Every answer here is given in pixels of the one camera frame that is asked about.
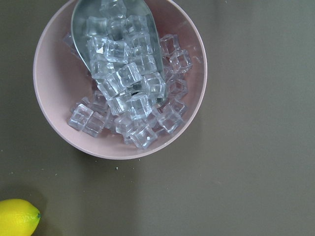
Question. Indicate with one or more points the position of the metal ice scoop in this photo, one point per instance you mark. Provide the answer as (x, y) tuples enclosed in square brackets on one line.
[(118, 42)]

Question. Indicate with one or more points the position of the pink bowl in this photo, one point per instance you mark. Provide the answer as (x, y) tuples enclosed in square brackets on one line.
[(60, 80)]

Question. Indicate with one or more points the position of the yellow lemon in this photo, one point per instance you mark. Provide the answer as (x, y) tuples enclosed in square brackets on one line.
[(18, 217)]

